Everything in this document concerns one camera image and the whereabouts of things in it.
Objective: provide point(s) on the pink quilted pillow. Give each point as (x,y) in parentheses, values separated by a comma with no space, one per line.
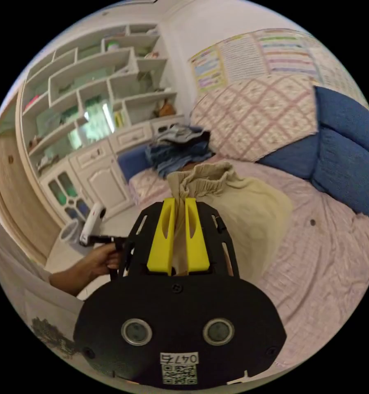
(258,117)

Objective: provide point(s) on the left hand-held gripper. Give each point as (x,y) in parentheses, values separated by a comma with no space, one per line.
(115,246)

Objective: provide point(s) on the person's left forearm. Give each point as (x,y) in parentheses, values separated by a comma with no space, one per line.
(68,278)

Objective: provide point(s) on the wooden door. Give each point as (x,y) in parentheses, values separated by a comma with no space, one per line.
(15,197)

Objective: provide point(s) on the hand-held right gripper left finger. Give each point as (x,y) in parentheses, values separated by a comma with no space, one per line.
(161,240)

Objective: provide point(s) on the beige pants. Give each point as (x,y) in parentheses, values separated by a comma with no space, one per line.
(249,203)

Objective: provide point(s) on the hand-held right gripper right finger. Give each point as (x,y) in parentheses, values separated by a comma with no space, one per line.
(196,240)

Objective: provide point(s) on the pile of clothes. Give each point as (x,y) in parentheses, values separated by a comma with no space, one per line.
(178,149)

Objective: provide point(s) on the white wall shelf cupboard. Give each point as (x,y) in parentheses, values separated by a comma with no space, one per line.
(89,123)

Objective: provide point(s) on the flat blue cushion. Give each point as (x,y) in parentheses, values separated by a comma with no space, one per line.
(292,155)

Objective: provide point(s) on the large blue cushion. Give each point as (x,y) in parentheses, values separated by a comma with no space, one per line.
(347,144)

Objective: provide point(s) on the person's body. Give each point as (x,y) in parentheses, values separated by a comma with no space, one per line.
(24,295)

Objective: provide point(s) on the person's left hand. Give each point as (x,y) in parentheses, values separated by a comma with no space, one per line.
(99,261)

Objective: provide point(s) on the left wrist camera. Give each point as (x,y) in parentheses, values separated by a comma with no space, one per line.
(92,223)

